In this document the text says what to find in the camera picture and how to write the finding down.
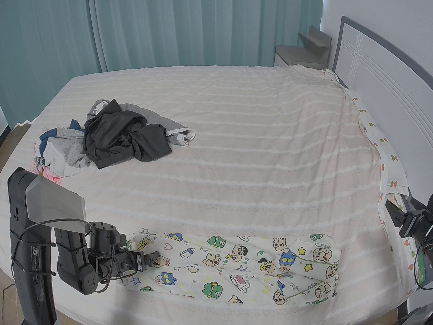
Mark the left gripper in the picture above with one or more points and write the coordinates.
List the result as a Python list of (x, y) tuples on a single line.
[(136, 261)]

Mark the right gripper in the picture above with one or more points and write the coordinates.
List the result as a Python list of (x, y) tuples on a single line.
[(411, 224)]

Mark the white printed pyjama top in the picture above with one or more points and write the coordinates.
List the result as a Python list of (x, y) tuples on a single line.
[(236, 266)]

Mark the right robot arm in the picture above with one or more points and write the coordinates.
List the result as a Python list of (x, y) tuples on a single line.
[(430, 208)]

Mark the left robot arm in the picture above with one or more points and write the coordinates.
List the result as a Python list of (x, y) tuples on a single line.
[(37, 215)]

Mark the pile of clothes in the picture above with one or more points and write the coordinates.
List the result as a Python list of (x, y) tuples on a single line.
[(64, 151)]

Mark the black garment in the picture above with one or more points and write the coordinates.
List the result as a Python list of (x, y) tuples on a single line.
[(115, 137)]

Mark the grey garment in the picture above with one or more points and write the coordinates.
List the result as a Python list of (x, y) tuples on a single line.
[(159, 120)]

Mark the bed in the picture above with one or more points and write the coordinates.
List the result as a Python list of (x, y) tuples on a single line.
[(253, 147)]

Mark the grey bedside table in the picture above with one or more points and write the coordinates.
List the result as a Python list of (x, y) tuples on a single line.
[(294, 54)]

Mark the blue-green curtain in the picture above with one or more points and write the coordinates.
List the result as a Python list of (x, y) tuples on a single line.
[(203, 22), (44, 46)]

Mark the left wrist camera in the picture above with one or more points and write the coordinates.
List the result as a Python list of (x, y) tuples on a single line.
[(121, 240)]

